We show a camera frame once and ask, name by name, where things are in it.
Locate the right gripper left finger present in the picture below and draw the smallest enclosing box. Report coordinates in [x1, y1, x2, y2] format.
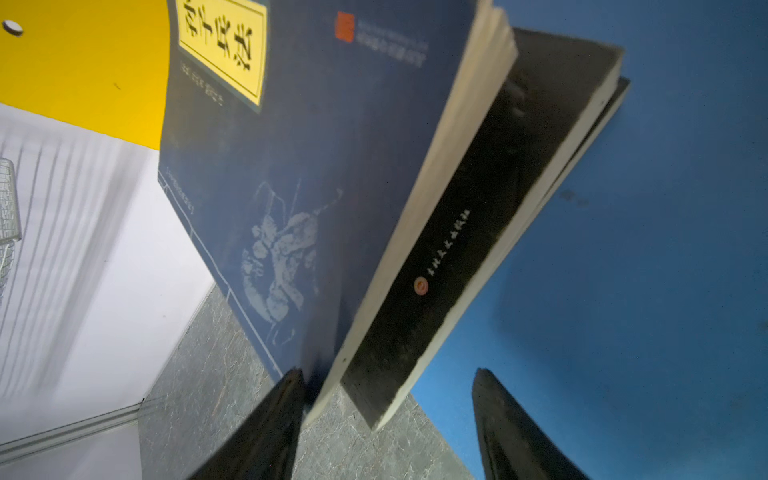
[190, 368, 306, 479]

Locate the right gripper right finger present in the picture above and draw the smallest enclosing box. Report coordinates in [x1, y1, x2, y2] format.
[472, 368, 587, 480]

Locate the blue book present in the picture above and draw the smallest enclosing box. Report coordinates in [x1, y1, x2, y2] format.
[158, 1, 518, 422]

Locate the black wolf-eyes book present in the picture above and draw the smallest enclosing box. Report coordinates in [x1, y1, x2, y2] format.
[383, 76, 631, 430]

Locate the black book orange title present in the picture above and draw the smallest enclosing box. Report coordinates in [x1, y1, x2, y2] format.
[342, 28, 625, 430]

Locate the yellow pink blue shelf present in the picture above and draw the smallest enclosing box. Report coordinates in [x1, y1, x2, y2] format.
[1, 1, 767, 479]

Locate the white wire wall rack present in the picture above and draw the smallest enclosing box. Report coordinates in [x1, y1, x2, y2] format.
[0, 158, 22, 291]

